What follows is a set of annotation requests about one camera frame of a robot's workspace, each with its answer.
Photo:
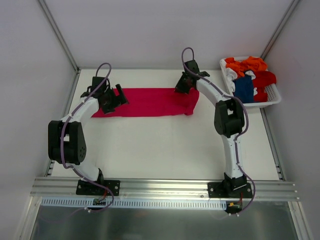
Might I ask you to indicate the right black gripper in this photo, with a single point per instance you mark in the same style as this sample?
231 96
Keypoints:
186 85

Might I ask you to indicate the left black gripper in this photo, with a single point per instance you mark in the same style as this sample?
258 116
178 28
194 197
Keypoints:
115 99

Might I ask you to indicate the crimson pink t shirt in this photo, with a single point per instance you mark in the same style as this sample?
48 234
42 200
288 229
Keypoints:
154 102

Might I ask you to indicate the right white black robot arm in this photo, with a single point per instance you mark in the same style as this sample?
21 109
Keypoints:
229 121

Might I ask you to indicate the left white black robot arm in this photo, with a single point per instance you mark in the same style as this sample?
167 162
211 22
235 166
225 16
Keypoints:
66 138

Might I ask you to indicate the blue t shirt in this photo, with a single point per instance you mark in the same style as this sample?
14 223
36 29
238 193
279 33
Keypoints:
244 89

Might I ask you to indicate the orange t shirt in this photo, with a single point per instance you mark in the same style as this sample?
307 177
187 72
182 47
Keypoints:
249 64

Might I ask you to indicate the red t shirt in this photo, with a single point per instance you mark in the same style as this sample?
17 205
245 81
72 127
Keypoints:
262 80

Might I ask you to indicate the white plastic laundry basket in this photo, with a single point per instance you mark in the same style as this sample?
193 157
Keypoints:
271 90

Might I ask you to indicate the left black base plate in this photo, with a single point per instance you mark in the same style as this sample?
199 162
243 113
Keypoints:
84 188

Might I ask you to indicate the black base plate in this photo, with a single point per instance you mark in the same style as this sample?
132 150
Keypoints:
84 188
224 190

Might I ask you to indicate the left aluminium frame post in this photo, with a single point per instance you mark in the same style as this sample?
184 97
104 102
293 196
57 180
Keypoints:
58 34

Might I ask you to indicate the aluminium frame post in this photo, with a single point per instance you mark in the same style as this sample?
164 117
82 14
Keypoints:
280 27
58 34

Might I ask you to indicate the white slotted cable duct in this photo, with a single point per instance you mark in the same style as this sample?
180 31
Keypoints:
134 203

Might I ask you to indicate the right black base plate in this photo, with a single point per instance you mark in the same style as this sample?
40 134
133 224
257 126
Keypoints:
224 190

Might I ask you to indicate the aluminium mounting rail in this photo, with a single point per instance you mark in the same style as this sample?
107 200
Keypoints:
166 189

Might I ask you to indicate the right aluminium frame post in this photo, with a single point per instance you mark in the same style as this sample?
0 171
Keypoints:
280 27

